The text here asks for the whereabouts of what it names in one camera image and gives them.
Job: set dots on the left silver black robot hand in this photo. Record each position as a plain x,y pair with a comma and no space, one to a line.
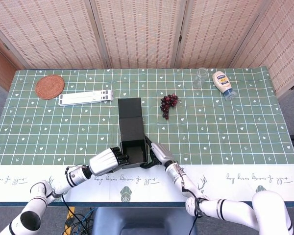
104,161

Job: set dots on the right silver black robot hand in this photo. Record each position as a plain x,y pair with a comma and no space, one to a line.
163,154

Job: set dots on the black cardboard folding box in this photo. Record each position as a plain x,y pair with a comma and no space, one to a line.
131,122

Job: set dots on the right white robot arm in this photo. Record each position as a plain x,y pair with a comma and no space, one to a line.
235,208

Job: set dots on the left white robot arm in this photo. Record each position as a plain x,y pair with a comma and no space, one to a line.
34,203

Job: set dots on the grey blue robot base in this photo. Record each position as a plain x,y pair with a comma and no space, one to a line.
142,220

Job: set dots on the dark red grape bunch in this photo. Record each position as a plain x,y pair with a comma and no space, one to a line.
169,101

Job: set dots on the green checked white tablecloth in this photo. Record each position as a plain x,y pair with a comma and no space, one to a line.
223,127

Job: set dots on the white folded laptop stand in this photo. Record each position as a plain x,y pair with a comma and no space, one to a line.
85,98

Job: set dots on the clear plastic cup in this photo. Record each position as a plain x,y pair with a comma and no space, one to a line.
199,79

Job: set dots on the round woven rattan coaster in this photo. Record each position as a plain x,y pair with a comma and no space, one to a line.
49,87

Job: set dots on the mayonnaise squeeze bottle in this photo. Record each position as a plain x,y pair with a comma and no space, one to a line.
221,82

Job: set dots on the woven bamboo folding screen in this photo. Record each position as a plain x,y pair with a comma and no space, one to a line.
137,31

